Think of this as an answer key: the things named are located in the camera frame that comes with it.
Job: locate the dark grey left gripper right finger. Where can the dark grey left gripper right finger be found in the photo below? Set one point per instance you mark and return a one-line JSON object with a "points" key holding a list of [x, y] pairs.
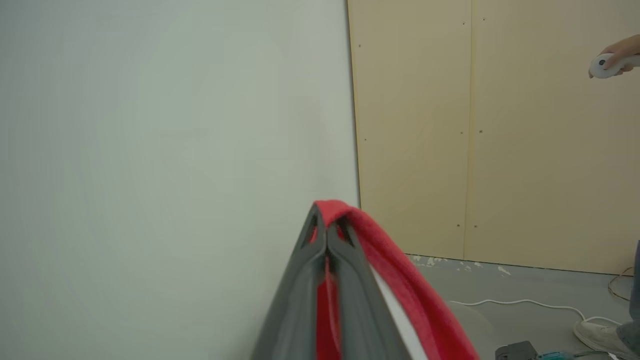
{"points": [[362, 310]]}

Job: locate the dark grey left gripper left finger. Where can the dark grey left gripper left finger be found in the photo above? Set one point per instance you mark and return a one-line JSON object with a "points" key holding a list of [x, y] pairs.
{"points": [[292, 300]]}

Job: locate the red garment with white trim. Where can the red garment with white trim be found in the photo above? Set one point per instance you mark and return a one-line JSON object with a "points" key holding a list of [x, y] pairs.
{"points": [[410, 290]]}

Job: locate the white handheld controller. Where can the white handheld controller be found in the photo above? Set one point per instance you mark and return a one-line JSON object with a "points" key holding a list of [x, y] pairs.
{"points": [[605, 68]]}

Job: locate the person's bare hand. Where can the person's bare hand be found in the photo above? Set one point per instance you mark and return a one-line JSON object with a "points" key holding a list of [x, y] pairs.
{"points": [[625, 47]]}

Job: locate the black device on floor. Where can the black device on floor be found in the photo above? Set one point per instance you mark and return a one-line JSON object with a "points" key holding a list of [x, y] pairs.
{"points": [[517, 351]]}

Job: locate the teal object on floor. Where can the teal object on floor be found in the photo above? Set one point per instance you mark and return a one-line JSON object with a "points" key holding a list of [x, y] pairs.
{"points": [[555, 356]]}

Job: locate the white sneaker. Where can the white sneaker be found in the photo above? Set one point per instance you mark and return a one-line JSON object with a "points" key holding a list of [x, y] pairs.
{"points": [[597, 337]]}

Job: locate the person's leg in jeans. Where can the person's leg in jeans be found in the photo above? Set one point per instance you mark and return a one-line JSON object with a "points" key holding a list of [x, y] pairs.
{"points": [[631, 335]]}

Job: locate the light plywood wall panel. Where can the light plywood wall panel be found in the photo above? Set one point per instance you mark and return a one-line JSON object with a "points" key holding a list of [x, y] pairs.
{"points": [[410, 125], [550, 150]]}

